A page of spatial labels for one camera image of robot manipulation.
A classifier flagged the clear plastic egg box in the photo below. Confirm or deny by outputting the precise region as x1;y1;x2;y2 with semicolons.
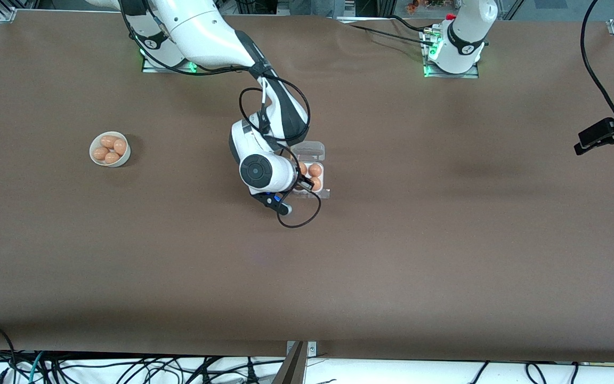
289;141;331;200

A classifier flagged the white round bowl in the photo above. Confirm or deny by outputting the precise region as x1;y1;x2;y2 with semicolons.
90;132;131;168

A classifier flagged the person in jeans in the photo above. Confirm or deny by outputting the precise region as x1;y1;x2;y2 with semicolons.
291;0;335;17

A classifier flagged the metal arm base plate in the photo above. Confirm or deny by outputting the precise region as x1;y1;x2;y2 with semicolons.
422;27;480;79
142;51;198;74

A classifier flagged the metal pole bracket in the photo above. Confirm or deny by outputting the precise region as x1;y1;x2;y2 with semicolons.
286;341;318;357

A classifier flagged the black base power cable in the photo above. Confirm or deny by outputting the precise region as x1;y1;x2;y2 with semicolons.
347;22;437;47

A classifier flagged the metal camera pole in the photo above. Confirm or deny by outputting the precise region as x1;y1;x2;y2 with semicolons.
272;341;309;384

